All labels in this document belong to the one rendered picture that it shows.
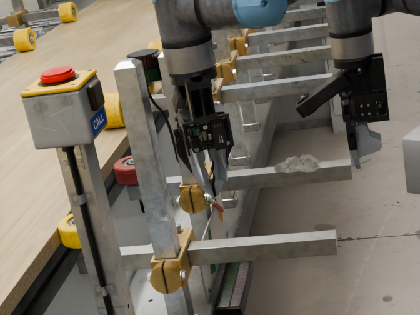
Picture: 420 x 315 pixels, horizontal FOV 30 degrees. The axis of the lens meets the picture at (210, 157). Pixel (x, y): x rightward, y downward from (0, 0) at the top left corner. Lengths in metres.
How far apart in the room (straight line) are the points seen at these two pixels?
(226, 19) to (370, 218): 2.19
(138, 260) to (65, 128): 0.48
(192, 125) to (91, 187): 0.28
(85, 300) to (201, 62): 0.54
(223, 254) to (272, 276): 1.60
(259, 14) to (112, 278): 0.39
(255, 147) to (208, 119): 0.95
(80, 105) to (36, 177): 0.73
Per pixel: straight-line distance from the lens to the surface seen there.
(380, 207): 3.28
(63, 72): 0.90
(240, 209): 1.74
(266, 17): 1.06
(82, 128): 0.88
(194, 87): 1.13
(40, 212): 1.42
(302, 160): 1.48
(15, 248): 1.31
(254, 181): 1.49
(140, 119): 1.17
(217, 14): 1.09
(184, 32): 1.13
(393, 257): 2.91
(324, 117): 4.23
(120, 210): 1.67
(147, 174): 1.20
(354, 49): 1.38
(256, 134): 2.18
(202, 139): 1.17
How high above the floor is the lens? 1.42
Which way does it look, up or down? 20 degrees down
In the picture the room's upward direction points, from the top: 11 degrees counter-clockwise
